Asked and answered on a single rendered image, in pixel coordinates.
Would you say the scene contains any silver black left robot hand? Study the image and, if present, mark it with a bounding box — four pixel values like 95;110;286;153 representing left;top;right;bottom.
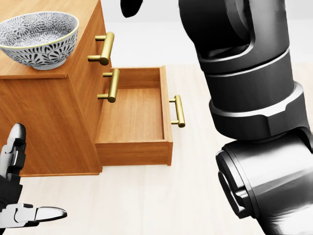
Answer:
0;123;68;230

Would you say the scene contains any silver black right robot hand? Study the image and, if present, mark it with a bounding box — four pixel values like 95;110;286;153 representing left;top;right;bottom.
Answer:
120;0;144;18

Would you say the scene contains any wooden cabinet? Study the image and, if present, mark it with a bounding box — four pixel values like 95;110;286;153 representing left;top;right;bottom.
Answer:
0;0;113;177

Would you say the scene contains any black white patterned bowl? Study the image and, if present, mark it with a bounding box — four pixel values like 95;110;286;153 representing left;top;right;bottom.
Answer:
0;11;80;71

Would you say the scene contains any open wooden drawer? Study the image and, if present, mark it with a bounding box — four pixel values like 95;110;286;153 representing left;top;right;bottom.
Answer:
94;65;174;167

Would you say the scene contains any brass drawer handle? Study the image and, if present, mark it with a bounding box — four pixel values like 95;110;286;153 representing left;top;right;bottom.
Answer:
97;68;121;103
87;31;115;66
168;94;186;128

